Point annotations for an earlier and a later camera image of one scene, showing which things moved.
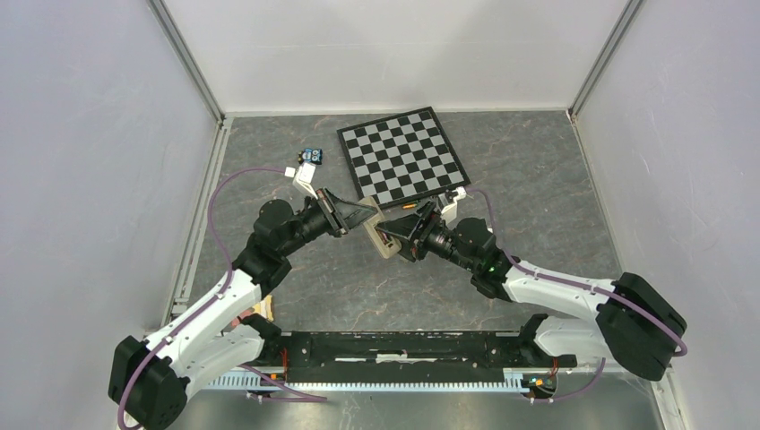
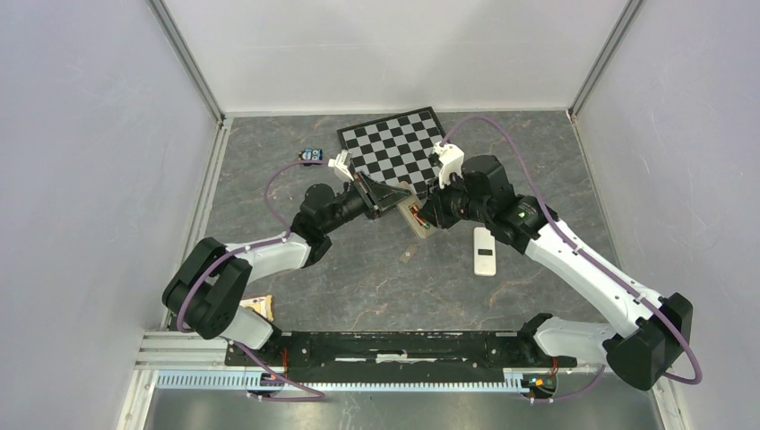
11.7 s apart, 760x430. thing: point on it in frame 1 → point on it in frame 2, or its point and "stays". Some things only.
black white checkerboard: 402,158 stays
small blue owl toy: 310,155 stays
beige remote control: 387,247 → 410,209
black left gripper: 341,215 → 376,197
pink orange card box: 264,308 stays
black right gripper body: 432,237 → 451,204
